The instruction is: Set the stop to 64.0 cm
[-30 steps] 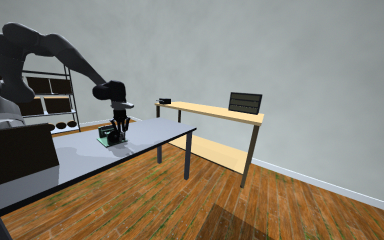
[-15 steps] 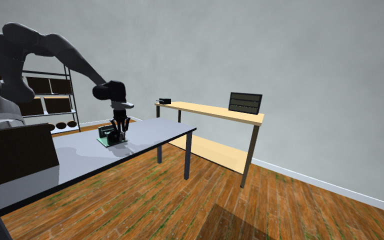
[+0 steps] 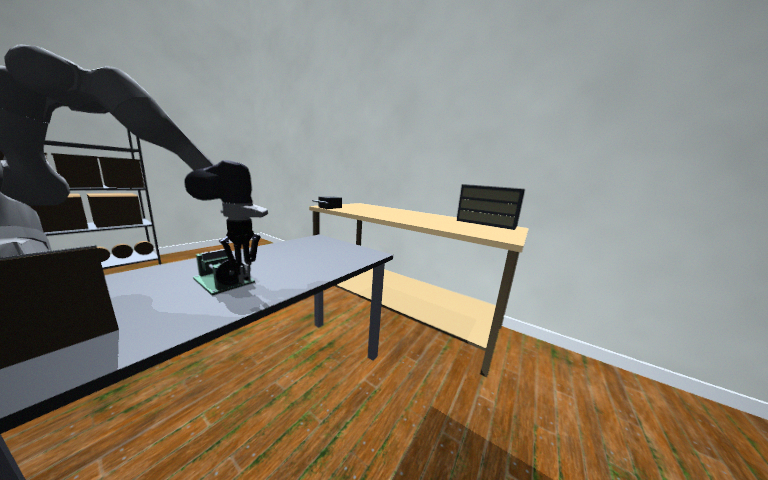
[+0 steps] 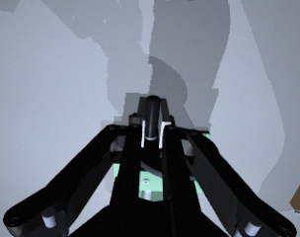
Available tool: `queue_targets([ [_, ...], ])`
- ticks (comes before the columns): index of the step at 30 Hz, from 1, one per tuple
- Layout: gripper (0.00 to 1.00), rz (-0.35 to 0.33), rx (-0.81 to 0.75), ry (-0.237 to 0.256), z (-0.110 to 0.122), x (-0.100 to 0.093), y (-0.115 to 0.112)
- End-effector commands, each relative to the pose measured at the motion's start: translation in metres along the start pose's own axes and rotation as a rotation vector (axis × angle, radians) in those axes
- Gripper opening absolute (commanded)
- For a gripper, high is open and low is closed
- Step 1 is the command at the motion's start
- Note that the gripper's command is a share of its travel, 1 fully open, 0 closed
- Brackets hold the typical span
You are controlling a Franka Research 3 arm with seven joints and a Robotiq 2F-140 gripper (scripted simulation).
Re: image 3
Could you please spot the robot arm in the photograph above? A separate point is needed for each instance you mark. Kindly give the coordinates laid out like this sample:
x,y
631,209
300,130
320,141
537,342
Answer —
x,y
27,177

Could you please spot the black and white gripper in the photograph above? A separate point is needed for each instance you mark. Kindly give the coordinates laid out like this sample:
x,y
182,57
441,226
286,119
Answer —
x,y
239,236

